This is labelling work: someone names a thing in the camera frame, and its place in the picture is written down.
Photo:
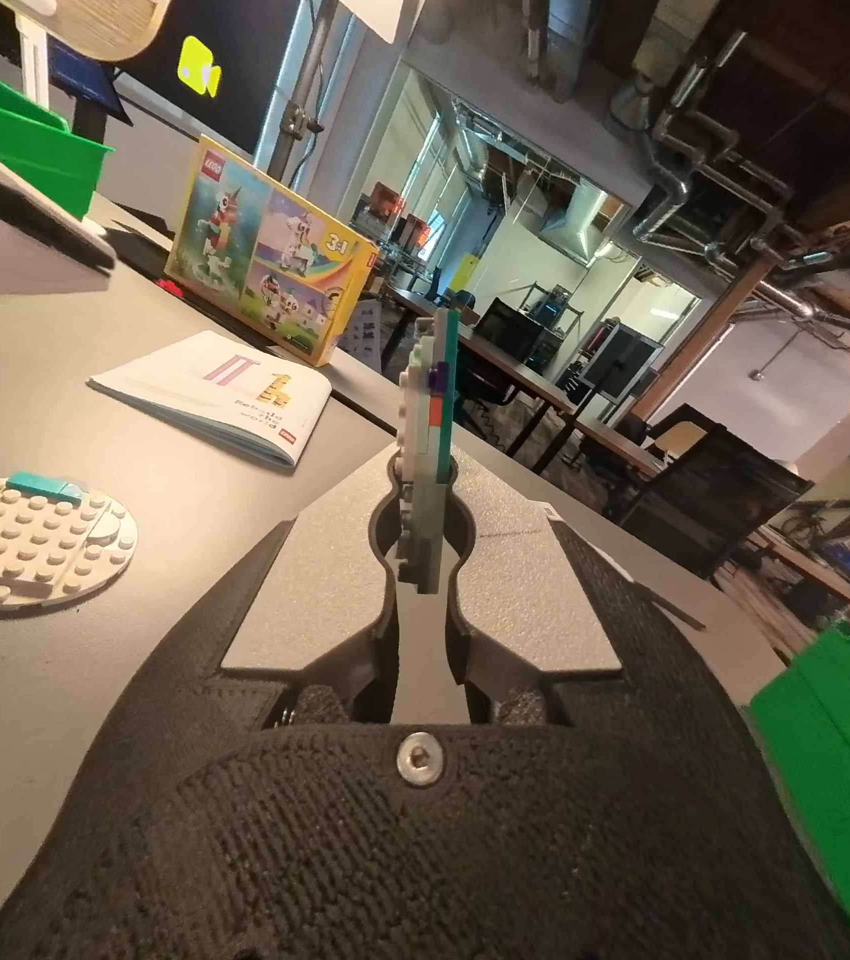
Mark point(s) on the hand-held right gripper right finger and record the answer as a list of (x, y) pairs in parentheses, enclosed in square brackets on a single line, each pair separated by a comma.
[(537, 600)]

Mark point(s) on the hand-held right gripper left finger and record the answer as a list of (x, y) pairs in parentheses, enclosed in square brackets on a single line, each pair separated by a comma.
[(312, 592)]

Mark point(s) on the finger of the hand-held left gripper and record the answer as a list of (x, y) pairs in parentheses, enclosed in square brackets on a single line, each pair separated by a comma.
[(5, 240)]

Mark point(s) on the green plastic bin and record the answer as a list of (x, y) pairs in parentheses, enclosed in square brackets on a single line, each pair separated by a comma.
[(837, 787), (27, 142)]

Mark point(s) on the multicolour lego model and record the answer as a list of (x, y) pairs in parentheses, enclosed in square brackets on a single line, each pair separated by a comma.
[(428, 450)]

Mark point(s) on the small red lego piece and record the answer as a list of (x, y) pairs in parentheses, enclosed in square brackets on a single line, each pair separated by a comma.
[(170, 286)]

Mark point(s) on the yellow lego box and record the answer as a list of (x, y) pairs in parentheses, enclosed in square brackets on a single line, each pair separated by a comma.
[(267, 247)]

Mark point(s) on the round white lego plate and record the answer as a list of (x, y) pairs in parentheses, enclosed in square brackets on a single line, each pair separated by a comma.
[(27, 540)]

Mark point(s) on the colourful instruction booklet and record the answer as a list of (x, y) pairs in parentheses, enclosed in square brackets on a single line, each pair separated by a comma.
[(590, 547)]

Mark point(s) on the small dark monitor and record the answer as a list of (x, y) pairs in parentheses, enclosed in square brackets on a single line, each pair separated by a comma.
[(84, 79)]

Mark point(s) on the black mesh office chair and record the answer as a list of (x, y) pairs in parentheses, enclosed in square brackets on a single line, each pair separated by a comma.
[(717, 495)]

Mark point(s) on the wooden table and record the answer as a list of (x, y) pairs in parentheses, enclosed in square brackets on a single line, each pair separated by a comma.
[(530, 375)]

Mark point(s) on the white instruction booklet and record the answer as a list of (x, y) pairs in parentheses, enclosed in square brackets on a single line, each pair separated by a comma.
[(207, 390)]

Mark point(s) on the black rack cabinet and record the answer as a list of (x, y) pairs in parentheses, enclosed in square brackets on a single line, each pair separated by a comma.
[(619, 360)]

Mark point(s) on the green sticker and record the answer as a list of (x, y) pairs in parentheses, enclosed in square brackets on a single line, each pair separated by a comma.
[(198, 67)]

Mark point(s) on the white sign board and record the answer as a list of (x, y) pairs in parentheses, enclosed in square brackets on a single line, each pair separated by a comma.
[(365, 334)]

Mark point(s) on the black light stand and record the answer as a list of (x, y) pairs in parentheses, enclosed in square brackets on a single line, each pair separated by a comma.
[(297, 112)]

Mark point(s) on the dark display screen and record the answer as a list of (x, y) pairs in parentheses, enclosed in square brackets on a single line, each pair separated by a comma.
[(260, 45)]

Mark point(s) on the studio light panel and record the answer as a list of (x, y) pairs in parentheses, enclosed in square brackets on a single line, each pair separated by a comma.
[(387, 15)]

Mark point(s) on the metal ventilation duct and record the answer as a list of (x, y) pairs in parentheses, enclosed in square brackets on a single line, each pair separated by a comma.
[(545, 37)]

